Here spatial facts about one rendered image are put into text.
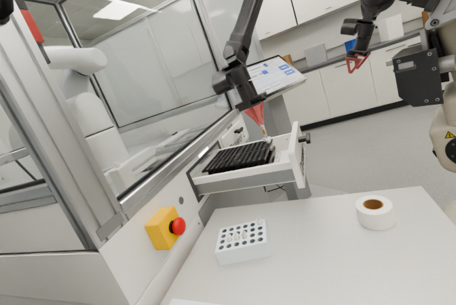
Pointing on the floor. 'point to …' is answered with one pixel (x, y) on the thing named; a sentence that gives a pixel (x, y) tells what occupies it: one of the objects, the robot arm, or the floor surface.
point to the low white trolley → (329, 255)
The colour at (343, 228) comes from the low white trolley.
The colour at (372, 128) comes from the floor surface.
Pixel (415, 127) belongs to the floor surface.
